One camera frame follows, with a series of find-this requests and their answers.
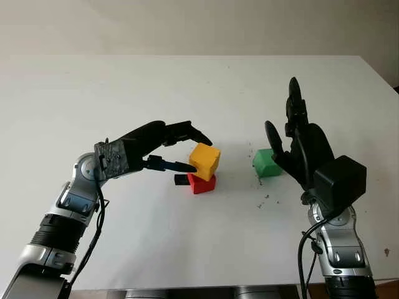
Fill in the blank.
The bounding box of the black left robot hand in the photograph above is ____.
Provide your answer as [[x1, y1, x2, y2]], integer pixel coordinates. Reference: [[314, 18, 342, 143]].
[[123, 120, 214, 174]]

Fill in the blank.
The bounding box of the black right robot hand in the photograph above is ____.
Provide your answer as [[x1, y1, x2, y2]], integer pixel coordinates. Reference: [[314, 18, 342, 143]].
[[264, 77, 336, 191]]

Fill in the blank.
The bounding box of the green wooden block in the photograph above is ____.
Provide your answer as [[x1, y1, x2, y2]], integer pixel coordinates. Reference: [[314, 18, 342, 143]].
[[252, 148, 283, 178]]

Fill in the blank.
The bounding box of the yellow wooden block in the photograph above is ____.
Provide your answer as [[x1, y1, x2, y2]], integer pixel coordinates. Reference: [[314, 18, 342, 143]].
[[189, 143, 221, 181]]

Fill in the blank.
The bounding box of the red wooden block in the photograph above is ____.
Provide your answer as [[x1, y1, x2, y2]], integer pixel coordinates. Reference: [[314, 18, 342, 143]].
[[187, 173, 217, 196]]

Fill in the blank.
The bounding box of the grey left robot leg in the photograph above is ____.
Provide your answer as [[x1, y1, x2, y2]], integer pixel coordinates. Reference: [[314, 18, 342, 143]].
[[125, 288, 169, 299]]

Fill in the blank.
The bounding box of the grey robot leg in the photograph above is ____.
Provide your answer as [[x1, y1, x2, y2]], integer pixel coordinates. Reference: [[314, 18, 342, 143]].
[[125, 288, 169, 299], [232, 288, 277, 299]]

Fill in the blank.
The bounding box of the grey right robot leg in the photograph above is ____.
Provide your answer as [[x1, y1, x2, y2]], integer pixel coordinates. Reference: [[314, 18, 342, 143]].
[[232, 288, 277, 299]]

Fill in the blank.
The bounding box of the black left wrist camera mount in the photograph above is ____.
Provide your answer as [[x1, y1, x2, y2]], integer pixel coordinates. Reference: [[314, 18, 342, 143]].
[[94, 138, 129, 182]]

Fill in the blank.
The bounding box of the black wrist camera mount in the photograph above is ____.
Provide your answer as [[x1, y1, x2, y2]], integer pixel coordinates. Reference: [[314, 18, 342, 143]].
[[313, 154, 368, 216], [94, 138, 129, 182]]

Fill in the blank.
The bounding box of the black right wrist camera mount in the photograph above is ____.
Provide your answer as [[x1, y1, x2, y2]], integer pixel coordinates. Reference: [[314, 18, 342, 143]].
[[313, 154, 368, 216]]

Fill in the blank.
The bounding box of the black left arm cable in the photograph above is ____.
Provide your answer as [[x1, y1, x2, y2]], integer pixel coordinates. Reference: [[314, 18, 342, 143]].
[[69, 180, 110, 290]]

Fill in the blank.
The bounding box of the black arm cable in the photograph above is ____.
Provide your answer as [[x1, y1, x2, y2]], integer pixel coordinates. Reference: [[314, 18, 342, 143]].
[[294, 130, 333, 299], [69, 180, 110, 290]]

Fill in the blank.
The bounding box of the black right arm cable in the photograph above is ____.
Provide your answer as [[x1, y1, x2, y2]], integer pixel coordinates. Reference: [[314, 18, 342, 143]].
[[294, 130, 333, 299]]

